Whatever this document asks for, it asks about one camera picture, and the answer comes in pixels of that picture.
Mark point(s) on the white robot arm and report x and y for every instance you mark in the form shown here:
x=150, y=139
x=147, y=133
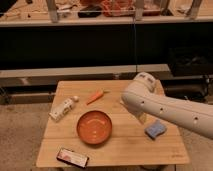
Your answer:
x=140, y=97

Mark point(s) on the black and pink box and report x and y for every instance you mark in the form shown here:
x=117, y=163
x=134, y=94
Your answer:
x=72, y=158

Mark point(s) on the blue sponge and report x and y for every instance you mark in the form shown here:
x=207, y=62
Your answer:
x=155, y=129

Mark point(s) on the orange ceramic bowl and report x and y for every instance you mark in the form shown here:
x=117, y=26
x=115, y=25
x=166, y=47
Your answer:
x=94, y=127

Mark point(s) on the wooden table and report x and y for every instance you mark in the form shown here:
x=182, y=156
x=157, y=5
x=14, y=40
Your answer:
x=128, y=144

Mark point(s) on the beige gripper block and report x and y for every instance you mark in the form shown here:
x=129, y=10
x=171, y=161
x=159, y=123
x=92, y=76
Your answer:
x=142, y=118

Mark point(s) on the metal shelf rail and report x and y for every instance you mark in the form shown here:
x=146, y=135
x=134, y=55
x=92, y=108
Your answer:
x=50, y=76

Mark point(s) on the white plastic bottle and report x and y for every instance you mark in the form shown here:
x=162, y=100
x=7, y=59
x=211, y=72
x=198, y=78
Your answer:
x=63, y=108

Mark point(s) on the orange carrot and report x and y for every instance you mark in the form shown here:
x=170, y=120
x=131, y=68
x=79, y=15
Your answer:
x=96, y=96

